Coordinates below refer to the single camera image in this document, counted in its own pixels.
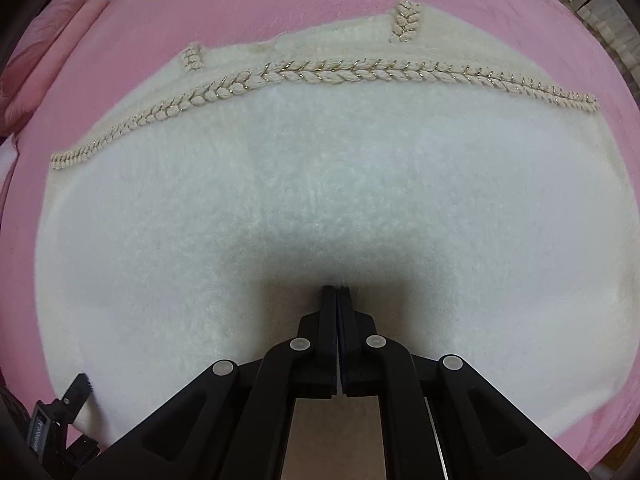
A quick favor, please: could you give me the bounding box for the pink folded quilt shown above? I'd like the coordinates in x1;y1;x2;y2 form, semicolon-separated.
0;0;109;136

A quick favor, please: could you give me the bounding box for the cream cardigan with braided trim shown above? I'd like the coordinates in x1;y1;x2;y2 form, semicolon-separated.
35;0;640;448

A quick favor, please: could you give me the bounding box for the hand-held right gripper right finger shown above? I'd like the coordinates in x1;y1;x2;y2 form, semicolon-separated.
338;285;596;480

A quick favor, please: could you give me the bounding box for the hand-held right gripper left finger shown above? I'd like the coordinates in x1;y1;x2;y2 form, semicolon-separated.
90;285;342;480

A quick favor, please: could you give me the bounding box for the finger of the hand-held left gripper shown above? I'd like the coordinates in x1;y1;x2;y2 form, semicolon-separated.
62;373;92;423

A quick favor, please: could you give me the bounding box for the pink fleece blanket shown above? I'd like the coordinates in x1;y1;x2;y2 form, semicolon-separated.
0;0;640;471

